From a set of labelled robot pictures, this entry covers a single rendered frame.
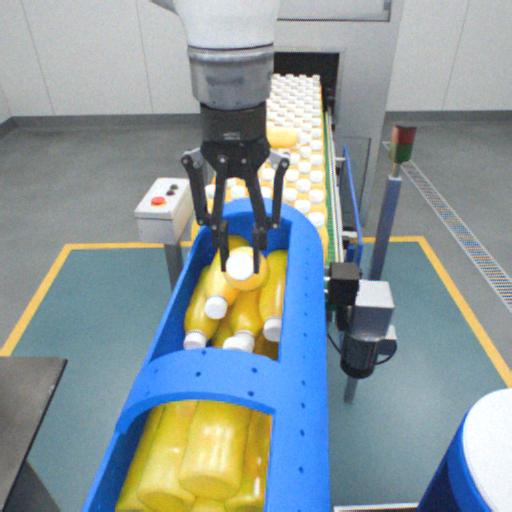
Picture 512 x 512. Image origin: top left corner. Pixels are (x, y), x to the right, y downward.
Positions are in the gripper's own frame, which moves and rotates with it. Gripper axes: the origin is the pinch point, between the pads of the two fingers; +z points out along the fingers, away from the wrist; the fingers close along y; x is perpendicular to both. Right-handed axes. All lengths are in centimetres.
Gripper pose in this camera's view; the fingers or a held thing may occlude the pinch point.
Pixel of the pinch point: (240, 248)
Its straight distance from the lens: 57.5
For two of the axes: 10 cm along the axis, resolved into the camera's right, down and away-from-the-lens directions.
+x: 1.1, -5.9, 8.0
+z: 0.1, 8.1, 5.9
